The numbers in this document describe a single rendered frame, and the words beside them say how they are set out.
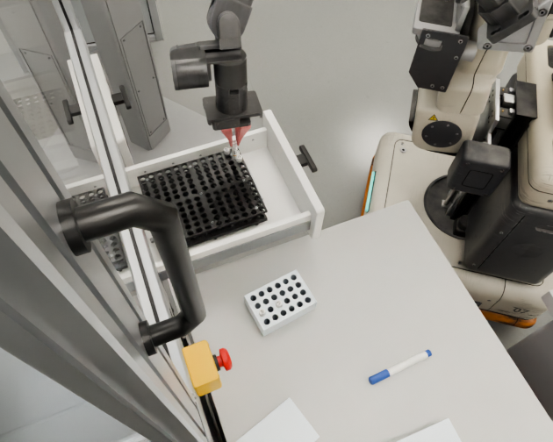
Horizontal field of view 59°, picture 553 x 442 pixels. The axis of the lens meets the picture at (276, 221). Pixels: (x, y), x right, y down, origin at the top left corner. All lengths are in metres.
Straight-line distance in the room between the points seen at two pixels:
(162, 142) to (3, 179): 2.07
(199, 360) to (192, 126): 1.58
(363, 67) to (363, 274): 1.72
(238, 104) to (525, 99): 0.85
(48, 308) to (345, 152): 2.09
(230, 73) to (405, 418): 0.70
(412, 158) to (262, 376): 1.18
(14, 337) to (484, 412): 0.93
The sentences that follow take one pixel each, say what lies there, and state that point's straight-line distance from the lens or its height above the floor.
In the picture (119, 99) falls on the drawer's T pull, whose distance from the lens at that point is 1.19.
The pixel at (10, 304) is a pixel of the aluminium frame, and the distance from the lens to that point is 0.22.
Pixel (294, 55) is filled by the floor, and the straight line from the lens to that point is 2.67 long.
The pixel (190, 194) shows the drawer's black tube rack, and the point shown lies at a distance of 1.00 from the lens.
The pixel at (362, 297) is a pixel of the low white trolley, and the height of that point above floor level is 0.76.
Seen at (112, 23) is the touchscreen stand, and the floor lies 0.69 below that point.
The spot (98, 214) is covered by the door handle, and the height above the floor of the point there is 1.54.
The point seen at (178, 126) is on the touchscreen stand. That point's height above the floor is 0.04.
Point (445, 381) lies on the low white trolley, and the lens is 1.05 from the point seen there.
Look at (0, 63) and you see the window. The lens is 0.33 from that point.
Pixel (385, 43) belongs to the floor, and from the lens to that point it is 2.83.
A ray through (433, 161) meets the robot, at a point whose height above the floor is 0.28.
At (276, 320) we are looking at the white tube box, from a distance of 0.98.
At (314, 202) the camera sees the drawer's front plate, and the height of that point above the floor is 0.93.
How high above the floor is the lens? 1.72
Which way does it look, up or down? 59 degrees down
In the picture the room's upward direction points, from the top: 3 degrees clockwise
